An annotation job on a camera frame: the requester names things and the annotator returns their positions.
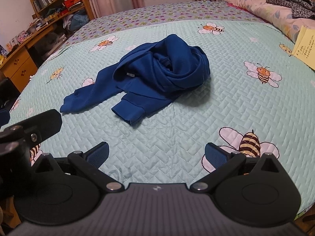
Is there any blue knit sweater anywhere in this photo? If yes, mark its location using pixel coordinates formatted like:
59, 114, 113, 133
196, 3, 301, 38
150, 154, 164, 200
60, 34, 210, 126

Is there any bee pattern quilted bedspread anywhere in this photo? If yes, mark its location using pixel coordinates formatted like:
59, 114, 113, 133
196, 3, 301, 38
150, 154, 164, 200
10, 2, 314, 211

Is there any wooden desk with drawers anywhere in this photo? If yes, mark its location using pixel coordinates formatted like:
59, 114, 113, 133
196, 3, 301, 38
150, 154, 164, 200
1, 23, 57, 92

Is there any yellow paper sheet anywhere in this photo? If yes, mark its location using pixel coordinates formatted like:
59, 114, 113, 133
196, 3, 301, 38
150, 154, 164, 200
292, 26, 315, 70

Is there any floral pink pillow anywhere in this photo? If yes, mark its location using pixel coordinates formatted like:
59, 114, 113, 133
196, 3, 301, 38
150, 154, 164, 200
224, 0, 315, 43

